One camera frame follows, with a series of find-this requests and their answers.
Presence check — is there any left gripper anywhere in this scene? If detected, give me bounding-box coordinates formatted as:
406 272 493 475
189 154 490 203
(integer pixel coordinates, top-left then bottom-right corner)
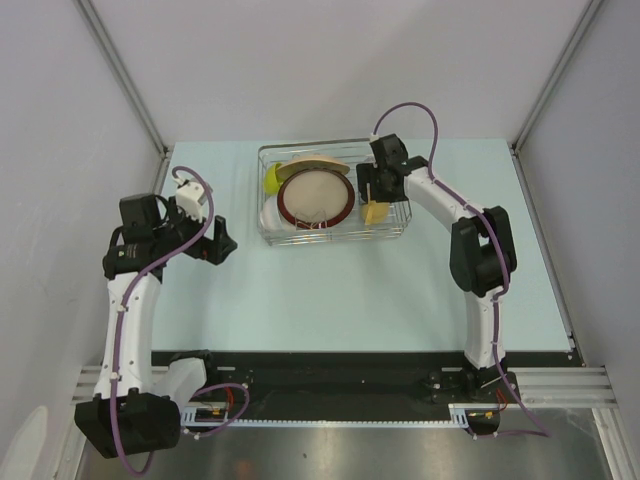
154 197 236 265

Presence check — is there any yellow mug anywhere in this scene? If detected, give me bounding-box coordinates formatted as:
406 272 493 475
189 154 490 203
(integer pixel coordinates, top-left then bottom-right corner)
360 184 390 226

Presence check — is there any brown rimmed plate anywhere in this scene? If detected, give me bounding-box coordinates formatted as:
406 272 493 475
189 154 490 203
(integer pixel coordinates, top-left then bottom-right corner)
277 169 355 230

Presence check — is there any metal wire dish rack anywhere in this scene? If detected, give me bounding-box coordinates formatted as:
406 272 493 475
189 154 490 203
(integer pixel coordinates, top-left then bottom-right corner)
257 138 412 245

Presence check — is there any white bowl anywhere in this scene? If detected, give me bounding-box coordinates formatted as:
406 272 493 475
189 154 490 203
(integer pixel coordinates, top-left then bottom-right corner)
259 196 296 232

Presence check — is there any beige bird plate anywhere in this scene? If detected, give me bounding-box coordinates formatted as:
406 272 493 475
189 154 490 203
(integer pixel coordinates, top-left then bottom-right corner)
275 155 351 181

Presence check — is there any lime green bowl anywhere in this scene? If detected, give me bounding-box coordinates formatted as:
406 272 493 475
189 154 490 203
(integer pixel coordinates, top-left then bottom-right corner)
263 162 283 196

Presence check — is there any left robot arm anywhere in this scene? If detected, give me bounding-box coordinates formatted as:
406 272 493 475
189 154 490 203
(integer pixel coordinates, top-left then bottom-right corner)
74 184 237 459

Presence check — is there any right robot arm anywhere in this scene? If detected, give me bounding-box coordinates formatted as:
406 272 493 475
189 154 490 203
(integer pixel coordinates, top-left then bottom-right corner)
356 134 517 401

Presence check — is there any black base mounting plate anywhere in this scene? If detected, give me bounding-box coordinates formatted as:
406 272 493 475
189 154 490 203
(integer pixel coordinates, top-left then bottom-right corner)
149 349 521 421

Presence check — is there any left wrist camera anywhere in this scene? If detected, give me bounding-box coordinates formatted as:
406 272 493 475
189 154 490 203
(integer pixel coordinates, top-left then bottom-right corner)
175 180 207 222

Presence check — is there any white cable duct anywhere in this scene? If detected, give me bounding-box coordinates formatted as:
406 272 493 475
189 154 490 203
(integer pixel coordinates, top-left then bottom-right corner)
182 404 502 431

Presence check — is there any aluminium frame rail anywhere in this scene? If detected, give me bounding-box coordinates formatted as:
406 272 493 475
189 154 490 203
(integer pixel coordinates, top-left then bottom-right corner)
513 367 617 409

